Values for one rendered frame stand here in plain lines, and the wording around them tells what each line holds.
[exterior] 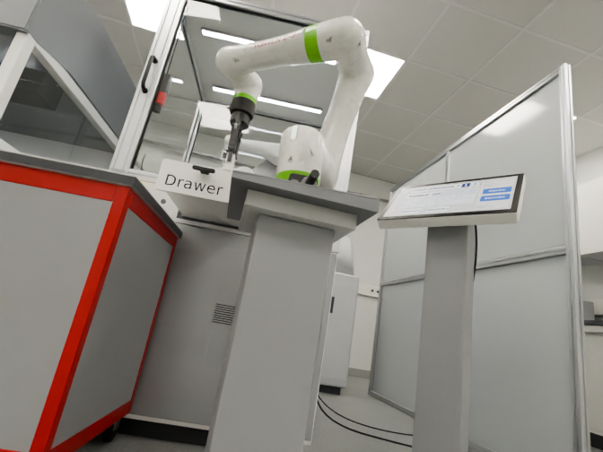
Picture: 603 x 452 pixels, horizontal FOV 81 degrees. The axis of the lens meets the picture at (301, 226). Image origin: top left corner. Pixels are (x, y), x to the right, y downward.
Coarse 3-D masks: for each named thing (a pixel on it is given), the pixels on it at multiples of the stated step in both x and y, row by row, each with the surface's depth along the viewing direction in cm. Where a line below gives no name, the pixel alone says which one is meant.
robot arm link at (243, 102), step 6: (240, 96) 135; (234, 102) 135; (240, 102) 134; (246, 102) 134; (252, 102) 136; (228, 108) 137; (234, 108) 134; (240, 108) 133; (246, 108) 134; (252, 108) 136; (246, 114) 135; (252, 114) 137
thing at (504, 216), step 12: (468, 180) 153; (516, 192) 131; (516, 204) 124; (396, 216) 148; (408, 216) 144; (420, 216) 141; (432, 216) 138; (444, 216) 135; (456, 216) 132; (468, 216) 130; (480, 216) 127; (492, 216) 125; (504, 216) 123; (516, 216) 121; (384, 228) 152; (396, 228) 149
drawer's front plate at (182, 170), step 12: (168, 168) 117; (180, 168) 118; (156, 180) 116; (168, 180) 116; (192, 180) 117; (204, 180) 118; (216, 180) 118; (228, 180) 119; (168, 192) 117; (180, 192) 116; (192, 192) 116; (204, 192) 117; (216, 192) 117; (228, 192) 118
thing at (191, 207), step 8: (176, 200) 129; (184, 200) 128; (192, 200) 126; (200, 200) 124; (184, 208) 138; (192, 208) 136; (200, 208) 134; (208, 208) 132; (216, 208) 130; (224, 208) 129; (184, 216) 150; (192, 216) 148; (200, 216) 145; (208, 216) 143; (216, 216) 141; (224, 216) 139; (232, 224) 149
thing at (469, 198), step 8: (408, 200) 157; (416, 200) 154; (424, 200) 151; (432, 200) 149; (440, 200) 146; (448, 200) 144; (456, 200) 142; (464, 200) 139; (472, 200) 137; (400, 208) 153
